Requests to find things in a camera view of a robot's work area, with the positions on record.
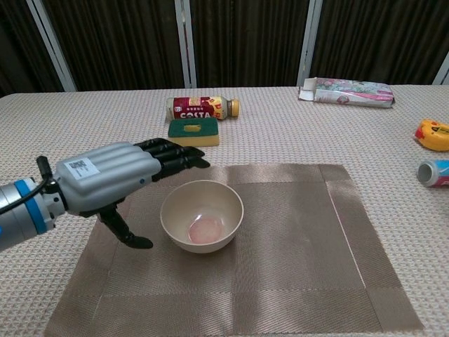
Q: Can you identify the brown woven placemat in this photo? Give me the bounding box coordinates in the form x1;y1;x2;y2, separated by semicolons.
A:
43;163;425;337

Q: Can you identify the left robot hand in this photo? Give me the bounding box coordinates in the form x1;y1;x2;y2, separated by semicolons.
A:
54;138;211;250

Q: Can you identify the yellow tape measure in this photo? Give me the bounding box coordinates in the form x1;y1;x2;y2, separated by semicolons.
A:
414;118;449;152

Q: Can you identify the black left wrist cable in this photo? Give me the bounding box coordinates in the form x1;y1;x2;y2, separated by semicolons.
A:
0;155;57;216

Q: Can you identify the floral printed carton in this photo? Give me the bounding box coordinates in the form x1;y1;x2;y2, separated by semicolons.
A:
297;77;396;109

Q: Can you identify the blue white wrap roll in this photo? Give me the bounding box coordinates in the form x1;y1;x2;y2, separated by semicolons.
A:
416;159;449;189

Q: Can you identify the beige bowl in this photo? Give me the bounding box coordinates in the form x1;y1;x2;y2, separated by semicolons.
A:
159;179;245;254

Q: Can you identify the dark pleated screen panel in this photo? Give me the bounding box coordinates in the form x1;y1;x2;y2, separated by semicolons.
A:
189;0;311;88
41;0;187;93
0;0;65;98
310;0;449;86

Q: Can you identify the aluminium screen post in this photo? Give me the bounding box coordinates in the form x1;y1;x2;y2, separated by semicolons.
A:
26;0;78;93
432;54;449;86
296;0;323;87
174;0;198;89

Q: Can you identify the green yellow sponge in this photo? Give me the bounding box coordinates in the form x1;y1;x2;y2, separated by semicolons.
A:
167;117;221;148

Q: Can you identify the beige woven tablecloth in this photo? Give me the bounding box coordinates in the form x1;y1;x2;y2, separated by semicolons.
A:
0;83;449;337

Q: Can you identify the Costa coffee bottle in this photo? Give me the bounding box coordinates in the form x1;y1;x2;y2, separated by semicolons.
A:
166;95;242;122

